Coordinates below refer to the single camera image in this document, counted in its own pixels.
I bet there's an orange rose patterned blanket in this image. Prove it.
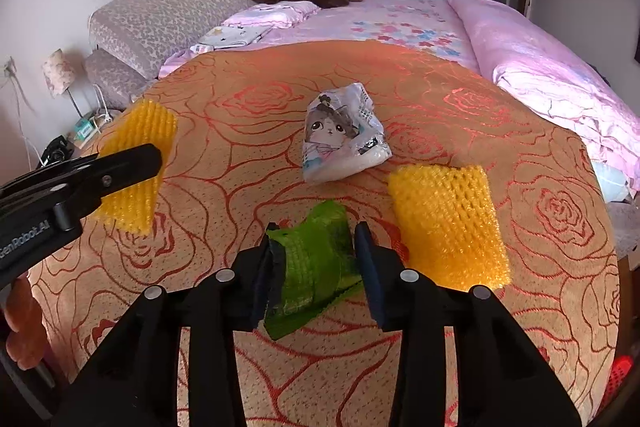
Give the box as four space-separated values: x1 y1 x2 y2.
27 41 621 427

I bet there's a pink quilt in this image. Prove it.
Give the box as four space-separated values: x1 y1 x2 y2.
446 0 640 198

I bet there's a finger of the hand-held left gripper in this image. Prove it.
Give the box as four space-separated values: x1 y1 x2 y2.
0 143 165 233

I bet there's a black camera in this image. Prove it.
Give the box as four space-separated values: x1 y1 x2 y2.
39 136 76 168

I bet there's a green plastic wrapper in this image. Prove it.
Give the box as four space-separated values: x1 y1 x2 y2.
264 200 365 340

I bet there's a grey upholstered headboard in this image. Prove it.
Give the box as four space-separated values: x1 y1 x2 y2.
84 0 256 110

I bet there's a pink floral bedsheet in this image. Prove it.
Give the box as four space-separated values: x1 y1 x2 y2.
160 0 481 72

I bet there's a pale blue pillow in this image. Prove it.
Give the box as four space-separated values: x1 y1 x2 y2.
592 159 631 202

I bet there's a yellow foam net sleeve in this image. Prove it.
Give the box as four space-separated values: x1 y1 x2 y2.
387 164 512 290
95 99 178 235

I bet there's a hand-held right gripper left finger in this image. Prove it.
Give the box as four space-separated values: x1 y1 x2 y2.
52 223 286 427

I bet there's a grey bed frame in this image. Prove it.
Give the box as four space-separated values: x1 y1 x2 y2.
607 199 640 268

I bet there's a person's left hand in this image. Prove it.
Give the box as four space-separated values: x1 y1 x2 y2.
2 277 46 370

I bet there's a patterned table lamp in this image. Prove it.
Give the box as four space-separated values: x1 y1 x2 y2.
41 48 83 118

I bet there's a white cartoon printed packet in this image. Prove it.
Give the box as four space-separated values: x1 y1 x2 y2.
301 82 392 185

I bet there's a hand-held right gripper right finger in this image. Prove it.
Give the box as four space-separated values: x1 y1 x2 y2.
354 222 583 427

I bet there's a red plastic basket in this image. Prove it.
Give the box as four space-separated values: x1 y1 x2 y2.
602 354 636 408

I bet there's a white starred folded cloth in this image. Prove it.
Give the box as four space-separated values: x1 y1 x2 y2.
190 24 273 55

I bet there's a pink pillow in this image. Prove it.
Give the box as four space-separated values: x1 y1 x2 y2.
222 1 321 28

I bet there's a cluttered bedside table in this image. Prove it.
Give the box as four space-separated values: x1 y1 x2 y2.
65 107 123 152

